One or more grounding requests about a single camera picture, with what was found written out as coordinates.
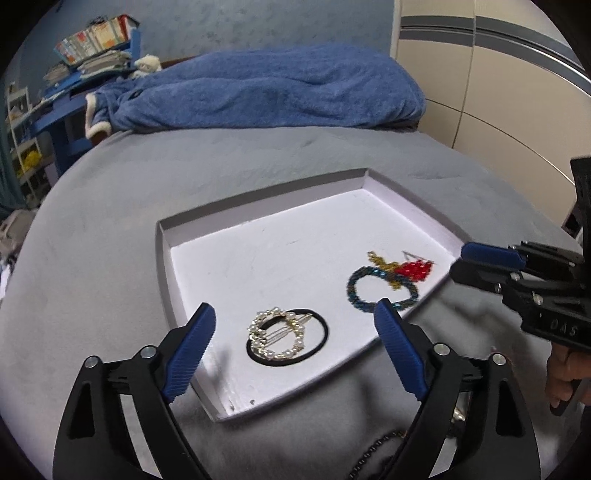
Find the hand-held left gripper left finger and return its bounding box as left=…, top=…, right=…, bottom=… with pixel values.
left=52, top=302, right=218, bottom=480

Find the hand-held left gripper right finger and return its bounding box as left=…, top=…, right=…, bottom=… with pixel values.
left=373, top=298, right=541, bottom=480

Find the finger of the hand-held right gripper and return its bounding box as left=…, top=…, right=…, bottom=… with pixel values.
left=461, top=240, right=585, bottom=278
left=449, top=259, right=525, bottom=297

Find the red and gold bead ornament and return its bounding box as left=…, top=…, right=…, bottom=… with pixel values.
left=367, top=250, right=437, bottom=289

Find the pearl ring hair clip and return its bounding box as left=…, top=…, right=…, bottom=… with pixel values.
left=248, top=308, right=306, bottom=361

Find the blue beaded bracelet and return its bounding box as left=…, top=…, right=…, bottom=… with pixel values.
left=346, top=266, right=420, bottom=315

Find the black hair tie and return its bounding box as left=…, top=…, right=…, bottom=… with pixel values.
left=245, top=307, right=329, bottom=367

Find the dark chain necklace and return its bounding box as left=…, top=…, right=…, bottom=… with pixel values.
left=348, top=429, right=409, bottom=480

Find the grey cardboard box tray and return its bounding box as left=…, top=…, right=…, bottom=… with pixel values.
left=154, top=168, right=465, bottom=423

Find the person's right hand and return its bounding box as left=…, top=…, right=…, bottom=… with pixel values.
left=545, top=344, right=591, bottom=409

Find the beige wardrobe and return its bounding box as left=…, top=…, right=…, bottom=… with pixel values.
left=390, top=0, right=591, bottom=241

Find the grey bag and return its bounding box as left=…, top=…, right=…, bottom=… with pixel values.
left=0, top=208, right=38, bottom=259

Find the teal curtain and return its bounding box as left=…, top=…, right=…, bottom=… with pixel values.
left=0, top=115, right=19, bottom=217

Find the blue desk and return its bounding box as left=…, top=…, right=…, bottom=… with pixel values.
left=30, top=32, right=144, bottom=176

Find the blue fleece blanket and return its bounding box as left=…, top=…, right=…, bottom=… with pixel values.
left=85, top=44, right=428, bottom=137

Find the white shelf rack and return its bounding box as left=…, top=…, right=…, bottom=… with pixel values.
left=4, top=83, right=51, bottom=204

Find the white plush toy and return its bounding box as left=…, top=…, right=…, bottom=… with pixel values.
left=134, top=54, right=163, bottom=77

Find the stack of papers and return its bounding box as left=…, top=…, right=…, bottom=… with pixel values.
left=76, top=50, right=132, bottom=77

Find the box of books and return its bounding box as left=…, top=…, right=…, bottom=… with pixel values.
left=54, top=15, right=140, bottom=68

